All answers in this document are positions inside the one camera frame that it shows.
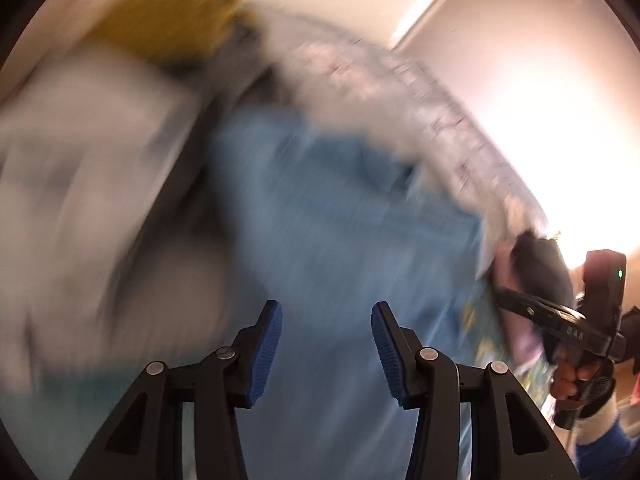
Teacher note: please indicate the white patterned cloth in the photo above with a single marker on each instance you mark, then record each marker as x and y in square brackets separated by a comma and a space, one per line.
[400, 100]

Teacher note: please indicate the green floral blanket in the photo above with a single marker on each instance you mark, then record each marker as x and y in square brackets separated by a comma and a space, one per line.
[500, 360]

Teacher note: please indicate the yellow cloth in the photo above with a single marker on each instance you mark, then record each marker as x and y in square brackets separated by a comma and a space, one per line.
[165, 22]

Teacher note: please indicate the dark cloth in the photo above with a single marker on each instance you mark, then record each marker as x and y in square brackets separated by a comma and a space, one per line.
[542, 265]

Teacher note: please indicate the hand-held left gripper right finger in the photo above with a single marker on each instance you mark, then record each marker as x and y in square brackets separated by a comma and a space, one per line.
[387, 355]

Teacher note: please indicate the person's right hand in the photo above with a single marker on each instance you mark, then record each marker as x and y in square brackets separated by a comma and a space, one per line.
[570, 377]

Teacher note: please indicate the blue terry garment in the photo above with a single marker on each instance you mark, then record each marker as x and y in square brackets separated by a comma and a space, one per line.
[325, 235]

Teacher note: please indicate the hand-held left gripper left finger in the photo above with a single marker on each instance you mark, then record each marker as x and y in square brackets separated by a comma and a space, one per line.
[265, 355]

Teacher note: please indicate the pink cloth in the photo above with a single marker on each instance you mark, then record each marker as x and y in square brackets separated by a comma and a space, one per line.
[517, 330]

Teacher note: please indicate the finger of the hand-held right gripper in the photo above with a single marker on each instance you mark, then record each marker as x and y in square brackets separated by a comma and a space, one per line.
[525, 307]

